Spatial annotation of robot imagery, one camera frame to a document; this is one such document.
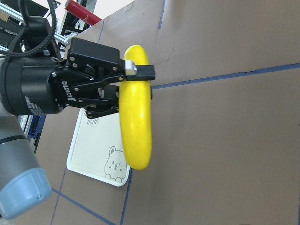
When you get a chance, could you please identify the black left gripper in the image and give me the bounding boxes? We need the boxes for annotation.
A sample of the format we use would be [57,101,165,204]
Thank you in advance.
[0,37,154,119]

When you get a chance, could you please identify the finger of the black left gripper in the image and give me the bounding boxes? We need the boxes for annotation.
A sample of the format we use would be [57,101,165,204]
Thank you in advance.
[117,59,155,81]

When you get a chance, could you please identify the pale green bear tray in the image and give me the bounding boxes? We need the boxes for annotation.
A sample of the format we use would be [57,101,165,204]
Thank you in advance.
[66,109,130,187]

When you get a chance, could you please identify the red cylinder bottle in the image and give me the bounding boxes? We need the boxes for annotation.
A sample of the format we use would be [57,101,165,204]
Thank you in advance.
[64,0,102,26]

